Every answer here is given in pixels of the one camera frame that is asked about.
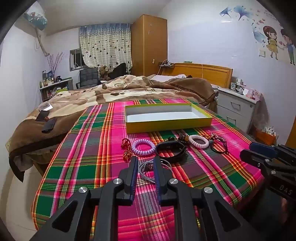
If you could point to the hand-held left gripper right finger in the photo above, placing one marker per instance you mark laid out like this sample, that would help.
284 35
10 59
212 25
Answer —
158 183

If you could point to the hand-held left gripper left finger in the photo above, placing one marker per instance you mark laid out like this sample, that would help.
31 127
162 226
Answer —
132 176

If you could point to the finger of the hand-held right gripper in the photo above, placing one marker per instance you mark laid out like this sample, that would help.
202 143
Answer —
253 157
263 147

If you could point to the red gold knot charm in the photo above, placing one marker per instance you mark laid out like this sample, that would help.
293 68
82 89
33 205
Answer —
124 141

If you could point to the black wristband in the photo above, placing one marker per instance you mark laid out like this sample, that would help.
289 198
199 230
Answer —
172 144

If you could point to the black gold knot charm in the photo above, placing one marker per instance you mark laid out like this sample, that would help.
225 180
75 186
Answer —
171 139

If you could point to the yellow cardboard box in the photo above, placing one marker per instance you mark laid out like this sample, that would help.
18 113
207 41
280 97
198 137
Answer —
161 126

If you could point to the orange box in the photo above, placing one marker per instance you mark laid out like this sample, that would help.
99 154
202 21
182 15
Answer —
266 139

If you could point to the pink green plaid tablecloth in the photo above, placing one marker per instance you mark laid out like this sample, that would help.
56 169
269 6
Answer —
92 162

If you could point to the white nightstand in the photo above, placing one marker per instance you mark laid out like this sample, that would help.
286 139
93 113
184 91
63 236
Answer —
233 109

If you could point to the pink box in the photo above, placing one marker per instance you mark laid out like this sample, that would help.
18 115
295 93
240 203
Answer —
253 94

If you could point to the brown patterned blanket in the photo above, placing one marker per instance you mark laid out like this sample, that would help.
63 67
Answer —
81 97

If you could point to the wooden headboard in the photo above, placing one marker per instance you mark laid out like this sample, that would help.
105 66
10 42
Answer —
208 71

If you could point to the white pillow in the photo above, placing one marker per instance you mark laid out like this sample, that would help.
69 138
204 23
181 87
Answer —
166 77

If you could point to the brown teddy bear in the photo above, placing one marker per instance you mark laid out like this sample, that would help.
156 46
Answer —
104 73

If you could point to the black clothing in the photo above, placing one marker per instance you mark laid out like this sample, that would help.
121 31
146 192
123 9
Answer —
119 69

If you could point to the black phone with red charm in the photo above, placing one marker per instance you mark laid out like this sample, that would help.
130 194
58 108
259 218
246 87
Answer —
42 115

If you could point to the black chair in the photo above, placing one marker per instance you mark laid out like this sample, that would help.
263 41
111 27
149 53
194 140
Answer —
89 75

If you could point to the white card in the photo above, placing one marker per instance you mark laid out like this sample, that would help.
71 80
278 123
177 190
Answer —
46 106

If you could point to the white cluttered shelf desk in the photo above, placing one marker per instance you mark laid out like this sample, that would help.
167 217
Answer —
62 83

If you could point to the power strip with plugs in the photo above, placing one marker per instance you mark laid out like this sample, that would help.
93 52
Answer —
167 64

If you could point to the wooden wardrobe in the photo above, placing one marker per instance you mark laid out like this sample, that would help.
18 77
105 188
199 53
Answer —
148 46

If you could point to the small window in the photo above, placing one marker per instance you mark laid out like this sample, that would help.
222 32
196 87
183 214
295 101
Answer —
75 58

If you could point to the heart print curtain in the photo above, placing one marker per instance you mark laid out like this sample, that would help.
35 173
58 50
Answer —
104 46

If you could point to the purple decorative branches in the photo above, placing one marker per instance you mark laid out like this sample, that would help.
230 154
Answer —
54 64

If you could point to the wrapped air conditioner pipe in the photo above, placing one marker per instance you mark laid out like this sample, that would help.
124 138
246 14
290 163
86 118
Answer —
42 47

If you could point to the covered air conditioner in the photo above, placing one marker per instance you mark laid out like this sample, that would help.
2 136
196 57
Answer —
37 22

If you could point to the white wall switch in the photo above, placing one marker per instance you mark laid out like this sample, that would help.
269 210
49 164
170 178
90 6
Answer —
262 53

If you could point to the cartoon wall sticker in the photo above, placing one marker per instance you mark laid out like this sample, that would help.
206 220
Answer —
271 39

